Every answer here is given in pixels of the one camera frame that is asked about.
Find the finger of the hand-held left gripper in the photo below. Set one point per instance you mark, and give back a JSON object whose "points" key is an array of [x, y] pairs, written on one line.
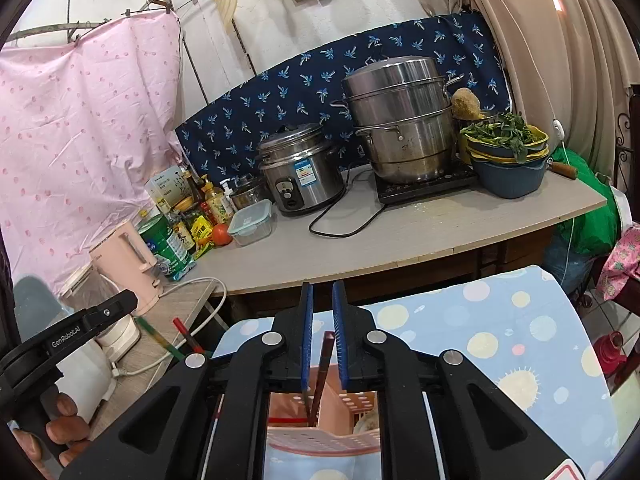
{"points": [[112, 310]]}

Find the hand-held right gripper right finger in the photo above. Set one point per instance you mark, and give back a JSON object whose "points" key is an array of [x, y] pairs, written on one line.
{"points": [[341, 335]]}

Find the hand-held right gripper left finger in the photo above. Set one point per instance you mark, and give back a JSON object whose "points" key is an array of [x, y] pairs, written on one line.
{"points": [[306, 335]]}

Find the maroon chopstick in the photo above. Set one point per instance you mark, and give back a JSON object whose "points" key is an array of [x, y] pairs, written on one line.
{"points": [[324, 360]]}

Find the green chopstick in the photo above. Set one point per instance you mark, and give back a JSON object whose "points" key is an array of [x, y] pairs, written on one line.
{"points": [[150, 331]]}

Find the red chopstick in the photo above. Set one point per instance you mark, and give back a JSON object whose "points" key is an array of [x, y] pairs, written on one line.
{"points": [[186, 332]]}

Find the pink perforated utensil basket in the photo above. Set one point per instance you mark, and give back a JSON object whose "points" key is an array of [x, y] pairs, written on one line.
{"points": [[325, 442]]}

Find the person's left hand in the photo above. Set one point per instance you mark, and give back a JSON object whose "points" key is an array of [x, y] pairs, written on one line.
{"points": [[70, 432]]}

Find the pink electric kettle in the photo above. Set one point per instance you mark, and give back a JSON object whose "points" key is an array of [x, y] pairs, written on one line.
{"points": [[127, 265]]}

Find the green tin can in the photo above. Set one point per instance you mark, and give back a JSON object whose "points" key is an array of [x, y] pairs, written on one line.
{"points": [[165, 245]]}

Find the blue dotted tablecloth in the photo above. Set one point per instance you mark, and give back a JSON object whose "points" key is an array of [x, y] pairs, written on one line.
{"points": [[450, 320]]}

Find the yellow packet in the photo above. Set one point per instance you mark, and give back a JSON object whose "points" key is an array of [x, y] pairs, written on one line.
{"points": [[202, 235]]}

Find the clear lidded food container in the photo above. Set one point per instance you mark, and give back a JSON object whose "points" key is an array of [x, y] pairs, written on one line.
{"points": [[250, 222]]}

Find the red tomato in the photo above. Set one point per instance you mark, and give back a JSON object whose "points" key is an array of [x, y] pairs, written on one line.
{"points": [[222, 235]]}

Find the white carton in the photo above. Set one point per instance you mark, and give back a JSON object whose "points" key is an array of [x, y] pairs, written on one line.
{"points": [[167, 185]]}

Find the yellow labelled bottle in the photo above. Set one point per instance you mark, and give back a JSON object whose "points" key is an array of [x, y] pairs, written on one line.
{"points": [[217, 205]]}

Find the small steel pot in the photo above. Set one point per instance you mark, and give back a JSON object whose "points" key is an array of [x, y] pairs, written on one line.
{"points": [[248, 194]]}

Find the steel rice cooker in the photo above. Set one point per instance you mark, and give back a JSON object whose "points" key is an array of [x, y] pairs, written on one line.
{"points": [[300, 170]]}

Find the black induction cooker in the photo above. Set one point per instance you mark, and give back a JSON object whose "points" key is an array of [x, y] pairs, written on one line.
{"points": [[430, 185]]}

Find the pink dotted curtain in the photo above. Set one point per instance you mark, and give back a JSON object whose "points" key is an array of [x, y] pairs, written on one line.
{"points": [[85, 135]]}

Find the steel steamer pot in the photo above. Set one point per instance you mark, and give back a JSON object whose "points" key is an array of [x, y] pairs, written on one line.
{"points": [[400, 120]]}

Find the blue plastic basin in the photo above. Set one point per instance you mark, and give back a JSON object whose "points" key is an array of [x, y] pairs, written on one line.
{"points": [[507, 180]]}

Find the navy printed cloth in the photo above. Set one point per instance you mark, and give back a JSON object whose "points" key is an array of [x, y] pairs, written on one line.
{"points": [[300, 85]]}

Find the leafy greens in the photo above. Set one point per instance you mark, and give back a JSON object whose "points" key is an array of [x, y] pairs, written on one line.
{"points": [[500, 132]]}

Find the brown loofah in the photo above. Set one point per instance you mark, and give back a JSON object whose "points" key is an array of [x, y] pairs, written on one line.
{"points": [[466, 102]]}

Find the red bottle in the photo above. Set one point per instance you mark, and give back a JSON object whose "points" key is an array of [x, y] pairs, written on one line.
{"points": [[607, 357]]}

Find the yellow plastic colander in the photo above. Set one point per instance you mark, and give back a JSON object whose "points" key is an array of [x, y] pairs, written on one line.
{"points": [[537, 142]]}

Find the green bag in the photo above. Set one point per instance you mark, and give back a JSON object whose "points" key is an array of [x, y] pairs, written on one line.
{"points": [[590, 210]]}

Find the pink floral cloth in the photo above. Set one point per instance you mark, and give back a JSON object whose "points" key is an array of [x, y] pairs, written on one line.
{"points": [[622, 260]]}

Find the beige curtain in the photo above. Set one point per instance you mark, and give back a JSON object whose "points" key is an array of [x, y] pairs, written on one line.
{"points": [[575, 35]]}

